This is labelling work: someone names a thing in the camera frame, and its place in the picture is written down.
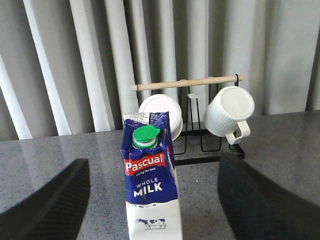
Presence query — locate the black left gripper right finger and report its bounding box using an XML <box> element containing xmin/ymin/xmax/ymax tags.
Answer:
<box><xmin>217</xmin><ymin>152</ymin><xmax>320</xmax><ymax>240</ymax></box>

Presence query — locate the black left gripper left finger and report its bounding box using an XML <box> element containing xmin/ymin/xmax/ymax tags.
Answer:
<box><xmin>0</xmin><ymin>158</ymin><xmax>91</xmax><ymax>240</ymax></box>

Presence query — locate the blue white milk carton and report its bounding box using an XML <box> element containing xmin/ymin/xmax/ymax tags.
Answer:
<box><xmin>121</xmin><ymin>112</ymin><xmax>183</xmax><ymax>240</ymax></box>

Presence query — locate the white ribbed mug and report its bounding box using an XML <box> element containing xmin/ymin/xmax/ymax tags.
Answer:
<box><xmin>203</xmin><ymin>86</ymin><xmax>255</xmax><ymax>145</ymax></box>

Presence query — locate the white smiley face mug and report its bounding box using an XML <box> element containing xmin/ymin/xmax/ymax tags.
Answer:
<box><xmin>138</xmin><ymin>94</ymin><xmax>183</xmax><ymax>141</ymax></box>

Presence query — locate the grey pleated curtain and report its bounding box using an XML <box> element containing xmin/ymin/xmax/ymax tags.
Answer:
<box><xmin>0</xmin><ymin>0</ymin><xmax>320</xmax><ymax>141</ymax></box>

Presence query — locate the black wire mug rack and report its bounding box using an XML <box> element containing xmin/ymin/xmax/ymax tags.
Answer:
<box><xmin>131</xmin><ymin>73</ymin><xmax>245</xmax><ymax>166</ymax></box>

